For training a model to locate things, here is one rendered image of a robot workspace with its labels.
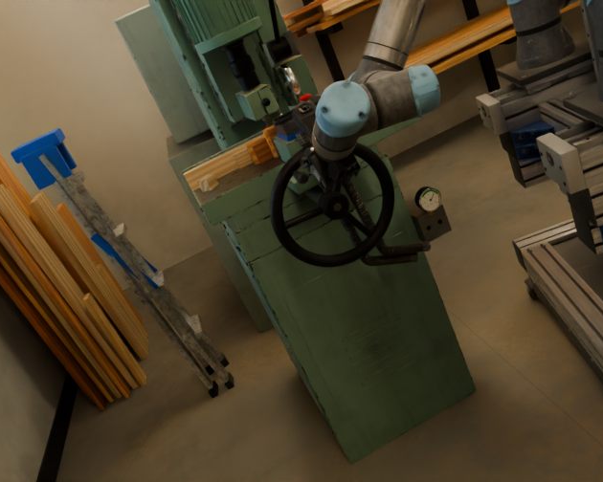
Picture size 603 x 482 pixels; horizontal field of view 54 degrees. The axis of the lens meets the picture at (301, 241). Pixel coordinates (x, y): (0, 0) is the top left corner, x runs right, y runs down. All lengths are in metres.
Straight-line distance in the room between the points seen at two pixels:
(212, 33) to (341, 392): 1.00
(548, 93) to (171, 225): 2.77
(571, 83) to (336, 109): 1.01
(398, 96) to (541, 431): 1.11
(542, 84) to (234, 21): 0.83
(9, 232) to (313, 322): 1.42
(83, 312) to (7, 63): 1.75
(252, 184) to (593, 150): 0.74
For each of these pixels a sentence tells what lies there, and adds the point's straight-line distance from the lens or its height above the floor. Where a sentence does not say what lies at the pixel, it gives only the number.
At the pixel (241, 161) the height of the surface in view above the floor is 0.92.
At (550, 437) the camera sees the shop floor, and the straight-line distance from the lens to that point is 1.74.
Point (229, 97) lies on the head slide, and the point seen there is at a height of 1.07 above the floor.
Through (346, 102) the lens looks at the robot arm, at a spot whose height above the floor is 1.08.
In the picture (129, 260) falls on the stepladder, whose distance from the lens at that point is 2.19.
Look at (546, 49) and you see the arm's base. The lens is 1.73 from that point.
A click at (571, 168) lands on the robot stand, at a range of 1.27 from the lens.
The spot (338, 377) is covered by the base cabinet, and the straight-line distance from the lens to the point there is 1.67.
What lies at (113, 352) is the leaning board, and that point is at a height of 0.21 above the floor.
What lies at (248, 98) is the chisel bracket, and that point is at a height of 1.06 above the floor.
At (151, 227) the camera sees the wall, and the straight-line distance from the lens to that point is 3.97.
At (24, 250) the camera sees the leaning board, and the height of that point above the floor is 0.79.
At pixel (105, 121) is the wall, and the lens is 3.85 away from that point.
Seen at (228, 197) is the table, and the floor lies 0.89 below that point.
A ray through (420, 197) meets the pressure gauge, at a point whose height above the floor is 0.68.
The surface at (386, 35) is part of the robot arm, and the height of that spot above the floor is 1.12.
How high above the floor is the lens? 1.24
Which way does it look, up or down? 21 degrees down
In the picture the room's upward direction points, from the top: 25 degrees counter-clockwise
